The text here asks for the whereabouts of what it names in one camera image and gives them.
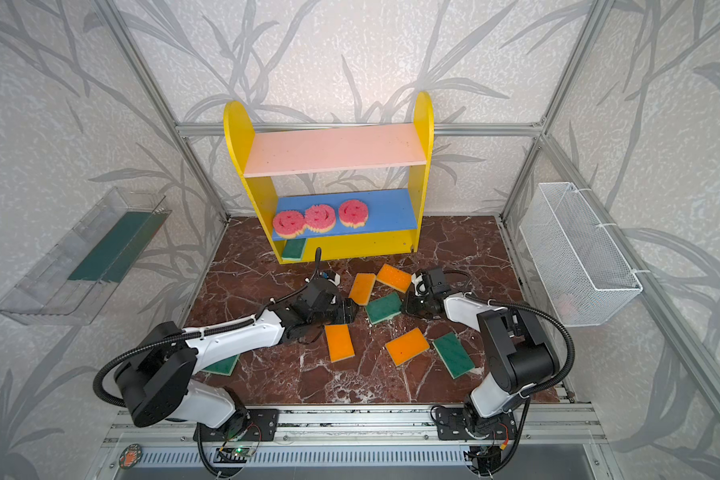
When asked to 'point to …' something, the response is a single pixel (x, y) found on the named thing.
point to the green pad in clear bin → (119, 252)
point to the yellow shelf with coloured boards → (348, 193)
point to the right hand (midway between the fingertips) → (401, 298)
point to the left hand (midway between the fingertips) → (355, 300)
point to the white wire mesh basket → (586, 275)
